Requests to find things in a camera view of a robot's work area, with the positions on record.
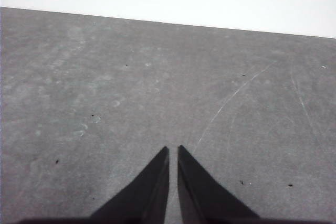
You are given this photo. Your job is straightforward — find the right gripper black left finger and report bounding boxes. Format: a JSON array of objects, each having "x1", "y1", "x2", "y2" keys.
[{"x1": 90, "y1": 145, "x2": 170, "y2": 220}]

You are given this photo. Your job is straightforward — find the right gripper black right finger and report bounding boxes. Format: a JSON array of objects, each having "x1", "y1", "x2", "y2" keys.
[{"x1": 177, "y1": 144, "x2": 260, "y2": 220}]

